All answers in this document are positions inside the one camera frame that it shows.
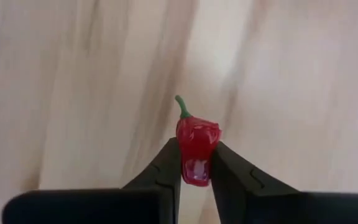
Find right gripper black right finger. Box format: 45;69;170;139
209;141;358;224

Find small red pepper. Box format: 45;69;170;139
175;95;223;187

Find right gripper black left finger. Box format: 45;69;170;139
1;138;183;224

